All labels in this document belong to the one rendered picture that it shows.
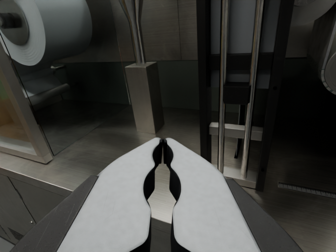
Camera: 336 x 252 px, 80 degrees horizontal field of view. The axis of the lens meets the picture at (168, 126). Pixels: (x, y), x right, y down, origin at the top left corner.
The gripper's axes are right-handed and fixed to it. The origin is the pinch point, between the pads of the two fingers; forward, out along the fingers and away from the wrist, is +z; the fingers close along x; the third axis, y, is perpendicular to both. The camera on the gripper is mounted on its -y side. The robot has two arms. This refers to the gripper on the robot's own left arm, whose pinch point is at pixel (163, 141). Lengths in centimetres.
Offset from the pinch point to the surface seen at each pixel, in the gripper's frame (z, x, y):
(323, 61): 35.1, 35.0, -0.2
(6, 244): 80, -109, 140
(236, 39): 33.0, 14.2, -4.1
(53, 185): 36, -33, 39
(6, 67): 48, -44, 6
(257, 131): 29.1, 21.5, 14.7
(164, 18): 86, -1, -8
